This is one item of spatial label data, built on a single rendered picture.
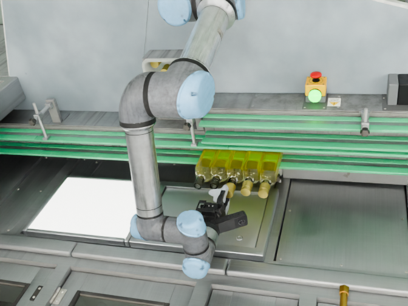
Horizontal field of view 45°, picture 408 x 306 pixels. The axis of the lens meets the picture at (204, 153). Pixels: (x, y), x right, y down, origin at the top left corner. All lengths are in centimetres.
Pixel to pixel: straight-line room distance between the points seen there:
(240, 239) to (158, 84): 68
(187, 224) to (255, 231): 41
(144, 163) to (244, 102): 65
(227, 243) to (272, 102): 54
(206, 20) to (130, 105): 34
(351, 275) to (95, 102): 126
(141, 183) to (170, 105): 25
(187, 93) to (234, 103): 69
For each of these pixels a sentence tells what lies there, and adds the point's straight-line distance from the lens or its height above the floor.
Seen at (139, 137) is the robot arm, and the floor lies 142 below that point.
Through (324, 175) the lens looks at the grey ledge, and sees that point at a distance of 192.
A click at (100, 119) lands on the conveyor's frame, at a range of 212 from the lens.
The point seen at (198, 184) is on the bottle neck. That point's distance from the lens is 173.
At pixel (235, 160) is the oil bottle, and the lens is 176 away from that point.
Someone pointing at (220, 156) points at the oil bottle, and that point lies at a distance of 178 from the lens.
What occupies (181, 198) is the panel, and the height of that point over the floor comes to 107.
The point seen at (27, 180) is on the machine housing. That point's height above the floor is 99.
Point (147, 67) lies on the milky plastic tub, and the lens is 191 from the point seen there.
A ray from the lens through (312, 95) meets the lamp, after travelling 177.
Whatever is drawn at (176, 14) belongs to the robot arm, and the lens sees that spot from 155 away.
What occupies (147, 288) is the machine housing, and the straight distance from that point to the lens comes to 165.
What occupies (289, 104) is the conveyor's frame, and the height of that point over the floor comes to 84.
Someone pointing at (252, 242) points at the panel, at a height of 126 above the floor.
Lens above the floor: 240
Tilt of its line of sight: 51 degrees down
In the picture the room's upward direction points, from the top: 155 degrees counter-clockwise
